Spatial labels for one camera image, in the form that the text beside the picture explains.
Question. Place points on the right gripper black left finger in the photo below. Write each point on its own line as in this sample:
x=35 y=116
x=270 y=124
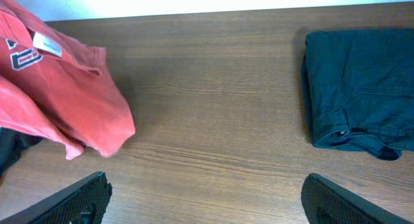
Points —
x=82 y=202

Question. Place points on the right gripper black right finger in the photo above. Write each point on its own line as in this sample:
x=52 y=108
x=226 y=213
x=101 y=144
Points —
x=326 y=202

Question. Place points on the orange soccer t-shirt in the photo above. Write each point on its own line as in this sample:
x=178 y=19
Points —
x=58 y=88

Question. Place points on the black garment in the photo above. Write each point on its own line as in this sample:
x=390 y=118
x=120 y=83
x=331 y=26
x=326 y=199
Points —
x=13 y=143

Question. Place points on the folded navy blue garment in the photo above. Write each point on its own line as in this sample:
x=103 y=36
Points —
x=358 y=90

